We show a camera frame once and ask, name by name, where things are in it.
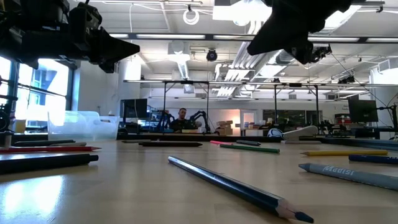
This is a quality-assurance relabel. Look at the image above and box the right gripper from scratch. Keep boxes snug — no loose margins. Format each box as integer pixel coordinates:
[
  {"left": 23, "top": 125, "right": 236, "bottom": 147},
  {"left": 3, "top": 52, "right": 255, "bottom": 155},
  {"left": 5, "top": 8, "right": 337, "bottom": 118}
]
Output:
[{"left": 247, "top": 0, "right": 324, "bottom": 65}]

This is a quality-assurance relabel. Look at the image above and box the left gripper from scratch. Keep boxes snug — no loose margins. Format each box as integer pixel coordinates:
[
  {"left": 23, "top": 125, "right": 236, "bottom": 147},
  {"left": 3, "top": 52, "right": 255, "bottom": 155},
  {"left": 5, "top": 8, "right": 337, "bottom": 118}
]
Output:
[{"left": 43, "top": 2, "right": 141, "bottom": 74}]

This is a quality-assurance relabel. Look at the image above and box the grey crayon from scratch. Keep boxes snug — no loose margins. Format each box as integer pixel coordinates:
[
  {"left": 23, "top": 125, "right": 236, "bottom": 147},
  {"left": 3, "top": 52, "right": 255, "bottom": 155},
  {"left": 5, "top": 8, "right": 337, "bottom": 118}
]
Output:
[
  {"left": 298, "top": 162, "right": 398, "bottom": 192},
  {"left": 49, "top": 141, "right": 88, "bottom": 147}
]

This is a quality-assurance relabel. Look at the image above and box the green pencil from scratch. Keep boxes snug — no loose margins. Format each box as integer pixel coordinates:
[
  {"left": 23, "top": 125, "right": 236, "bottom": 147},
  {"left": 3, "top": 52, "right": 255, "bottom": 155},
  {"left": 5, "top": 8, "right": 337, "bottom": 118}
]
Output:
[{"left": 219, "top": 143, "right": 281, "bottom": 154}]

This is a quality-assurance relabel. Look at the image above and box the black pen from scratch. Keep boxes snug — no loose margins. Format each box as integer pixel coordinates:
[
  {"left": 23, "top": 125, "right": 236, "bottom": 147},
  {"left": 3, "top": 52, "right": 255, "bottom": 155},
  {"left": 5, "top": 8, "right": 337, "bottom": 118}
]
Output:
[
  {"left": 11, "top": 139, "right": 76, "bottom": 147},
  {"left": 138, "top": 141, "right": 203, "bottom": 148},
  {"left": 236, "top": 139, "right": 262, "bottom": 147},
  {"left": 0, "top": 153, "right": 100, "bottom": 175}
]

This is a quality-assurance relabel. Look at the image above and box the red pencil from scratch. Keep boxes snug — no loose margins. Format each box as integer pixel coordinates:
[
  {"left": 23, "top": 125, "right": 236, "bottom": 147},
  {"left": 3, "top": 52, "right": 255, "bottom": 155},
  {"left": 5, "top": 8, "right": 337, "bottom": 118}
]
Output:
[{"left": 0, "top": 146, "right": 102, "bottom": 154}]

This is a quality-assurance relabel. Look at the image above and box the yellow pencil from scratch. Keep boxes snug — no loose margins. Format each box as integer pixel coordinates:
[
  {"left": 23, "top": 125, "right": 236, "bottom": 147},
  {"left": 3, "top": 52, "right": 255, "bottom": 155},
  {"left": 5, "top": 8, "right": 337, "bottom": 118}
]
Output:
[{"left": 300, "top": 150, "right": 389, "bottom": 157}]

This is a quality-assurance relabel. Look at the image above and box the dark blue pencil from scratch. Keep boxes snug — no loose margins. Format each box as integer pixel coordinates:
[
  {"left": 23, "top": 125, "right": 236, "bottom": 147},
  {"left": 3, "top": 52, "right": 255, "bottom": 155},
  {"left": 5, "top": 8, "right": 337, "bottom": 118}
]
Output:
[{"left": 167, "top": 155, "right": 315, "bottom": 224}]

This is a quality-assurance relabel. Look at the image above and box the blue marker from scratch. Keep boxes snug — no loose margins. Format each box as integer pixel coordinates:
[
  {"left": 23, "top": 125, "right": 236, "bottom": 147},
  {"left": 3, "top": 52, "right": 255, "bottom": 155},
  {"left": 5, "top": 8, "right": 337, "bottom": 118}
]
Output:
[{"left": 348, "top": 154, "right": 398, "bottom": 166}]

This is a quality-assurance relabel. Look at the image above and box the black monitor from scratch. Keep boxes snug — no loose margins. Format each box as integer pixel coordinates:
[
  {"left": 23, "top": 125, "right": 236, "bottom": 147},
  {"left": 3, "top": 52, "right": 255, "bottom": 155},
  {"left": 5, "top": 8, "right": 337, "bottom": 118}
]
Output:
[
  {"left": 348, "top": 98, "right": 379, "bottom": 123},
  {"left": 120, "top": 98, "right": 149, "bottom": 119}
]

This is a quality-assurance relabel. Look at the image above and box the clear plastic bin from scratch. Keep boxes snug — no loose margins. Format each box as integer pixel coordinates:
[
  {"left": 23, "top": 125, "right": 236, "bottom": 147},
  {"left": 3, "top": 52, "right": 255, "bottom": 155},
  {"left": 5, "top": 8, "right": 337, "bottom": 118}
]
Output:
[{"left": 47, "top": 110, "right": 121, "bottom": 141}]

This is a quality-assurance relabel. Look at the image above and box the soccer ball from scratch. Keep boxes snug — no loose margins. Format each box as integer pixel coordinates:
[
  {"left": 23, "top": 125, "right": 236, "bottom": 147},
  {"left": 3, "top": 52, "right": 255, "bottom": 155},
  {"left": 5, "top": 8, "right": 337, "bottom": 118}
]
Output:
[{"left": 267, "top": 128, "right": 284, "bottom": 139}]

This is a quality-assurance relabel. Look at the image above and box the white stapler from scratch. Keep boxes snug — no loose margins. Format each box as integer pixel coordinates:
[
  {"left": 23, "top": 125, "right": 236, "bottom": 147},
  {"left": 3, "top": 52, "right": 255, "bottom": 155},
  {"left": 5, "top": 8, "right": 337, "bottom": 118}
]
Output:
[{"left": 280, "top": 124, "right": 322, "bottom": 145}]

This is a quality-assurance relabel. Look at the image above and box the person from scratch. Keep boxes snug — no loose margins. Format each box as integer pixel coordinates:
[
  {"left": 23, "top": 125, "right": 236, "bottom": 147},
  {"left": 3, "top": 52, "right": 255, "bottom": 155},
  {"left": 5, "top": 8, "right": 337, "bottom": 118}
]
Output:
[{"left": 170, "top": 107, "right": 195, "bottom": 133}]

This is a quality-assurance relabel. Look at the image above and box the red storage box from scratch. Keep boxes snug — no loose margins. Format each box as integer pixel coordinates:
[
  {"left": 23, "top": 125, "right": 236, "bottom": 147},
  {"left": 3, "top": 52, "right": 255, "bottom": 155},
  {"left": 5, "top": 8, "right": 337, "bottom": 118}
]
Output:
[{"left": 334, "top": 113, "right": 351, "bottom": 126}]

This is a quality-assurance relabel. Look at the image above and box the yellow cup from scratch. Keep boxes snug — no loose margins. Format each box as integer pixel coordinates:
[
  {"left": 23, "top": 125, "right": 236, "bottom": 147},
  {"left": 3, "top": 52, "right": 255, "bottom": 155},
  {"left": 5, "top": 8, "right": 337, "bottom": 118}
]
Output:
[{"left": 13, "top": 118, "right": 27, "bottom": 134}]

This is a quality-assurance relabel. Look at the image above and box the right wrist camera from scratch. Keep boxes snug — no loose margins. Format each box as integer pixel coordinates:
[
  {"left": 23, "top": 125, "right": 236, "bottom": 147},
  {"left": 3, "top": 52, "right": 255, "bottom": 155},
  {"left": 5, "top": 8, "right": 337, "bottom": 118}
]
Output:
[{"left": 312, "top": 44, "right": 333, "bottom": 63}]

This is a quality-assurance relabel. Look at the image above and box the black overhead frame bar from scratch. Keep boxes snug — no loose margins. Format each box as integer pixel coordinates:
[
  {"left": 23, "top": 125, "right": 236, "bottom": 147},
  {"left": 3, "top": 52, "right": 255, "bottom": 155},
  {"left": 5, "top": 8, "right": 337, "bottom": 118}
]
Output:
[{"left": 107, "top": 32, "right": 398, "bottom": 44}]

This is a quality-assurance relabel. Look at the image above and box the white cable coil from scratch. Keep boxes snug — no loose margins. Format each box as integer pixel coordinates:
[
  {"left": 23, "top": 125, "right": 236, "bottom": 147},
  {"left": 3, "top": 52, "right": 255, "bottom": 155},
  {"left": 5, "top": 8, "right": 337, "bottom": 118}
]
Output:
[{"left": 182, "top": 8, "right": 200, "bottom": 26}]

